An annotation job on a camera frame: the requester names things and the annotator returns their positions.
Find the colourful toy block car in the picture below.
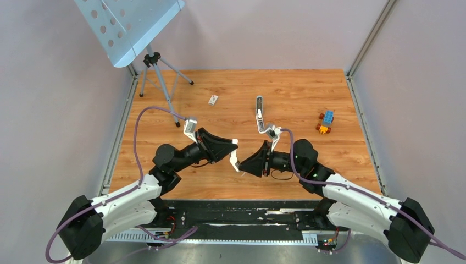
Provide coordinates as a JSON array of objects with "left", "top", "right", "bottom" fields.
[{"left": 316, "top": 110, "right": 334, "bottom": 134}]

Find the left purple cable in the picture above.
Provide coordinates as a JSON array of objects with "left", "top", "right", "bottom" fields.
[{"left": 45, "top": 106, "right": 188, "bottom": 264}]

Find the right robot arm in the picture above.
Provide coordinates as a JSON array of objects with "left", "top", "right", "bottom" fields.
[{"left": 230, "top": 139, "right": 435, "bottom": 263}]

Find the small white staple box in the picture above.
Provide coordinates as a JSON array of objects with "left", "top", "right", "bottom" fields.
[{"left": 208, "top": 95, "right": 218, "bottom": 106}]

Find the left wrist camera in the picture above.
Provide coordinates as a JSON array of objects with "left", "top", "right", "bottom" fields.
[{"left": 183, "top": 117, "right": 197, "bottom": 142}]

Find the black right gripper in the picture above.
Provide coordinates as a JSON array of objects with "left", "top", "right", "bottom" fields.
[{"left": 239, "top": 140, "right": 306, "bottom": 178}]

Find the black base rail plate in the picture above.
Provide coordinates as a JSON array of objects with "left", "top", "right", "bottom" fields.
[{"left": 143, "top": 199, "right": 348, "bottom": 241}]

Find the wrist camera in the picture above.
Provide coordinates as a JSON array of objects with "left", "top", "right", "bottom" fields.
[
  {"left": 183, "top": 117, "right": 197, "bottom": 142},
  {"left": 265, "top": 124, "right": 282, "bottom": 151}
]

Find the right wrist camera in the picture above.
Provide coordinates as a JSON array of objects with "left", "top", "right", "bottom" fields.
[{"left": 265, "top": 124, "right": 282, "bottom": 151}]

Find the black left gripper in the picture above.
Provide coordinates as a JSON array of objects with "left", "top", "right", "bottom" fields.
[{"left": 173, "top": 128, "right": 237, "bottom": 173}]

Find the white stapler tray piece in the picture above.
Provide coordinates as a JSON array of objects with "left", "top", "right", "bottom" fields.
[{"left": 229, "top": 139, "right": 240, "bottom": 172}]

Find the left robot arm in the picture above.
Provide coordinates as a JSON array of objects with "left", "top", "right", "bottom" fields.
[{"left": 57, "top": 128, "right": 238, "bottom": 260}]

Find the light blue white stapler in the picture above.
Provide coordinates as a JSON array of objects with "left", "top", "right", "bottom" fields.
[{"left": 256, "top": 95, "right": 265, "bottom": 134}]

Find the light blue music stand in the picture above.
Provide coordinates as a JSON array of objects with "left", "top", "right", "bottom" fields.
[{"left": 75, "top": 0, "right": 194, "bottom": 110}]

